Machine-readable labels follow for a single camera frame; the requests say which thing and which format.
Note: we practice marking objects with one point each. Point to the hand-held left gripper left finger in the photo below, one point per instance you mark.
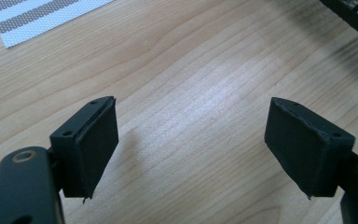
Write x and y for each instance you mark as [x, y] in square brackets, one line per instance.
[87, 149]

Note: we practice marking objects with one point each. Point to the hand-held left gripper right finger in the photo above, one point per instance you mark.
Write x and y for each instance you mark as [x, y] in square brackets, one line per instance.
[304, 146]

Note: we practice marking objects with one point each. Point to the striped woven placemat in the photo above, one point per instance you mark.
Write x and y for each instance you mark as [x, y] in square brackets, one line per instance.
[34, 18]

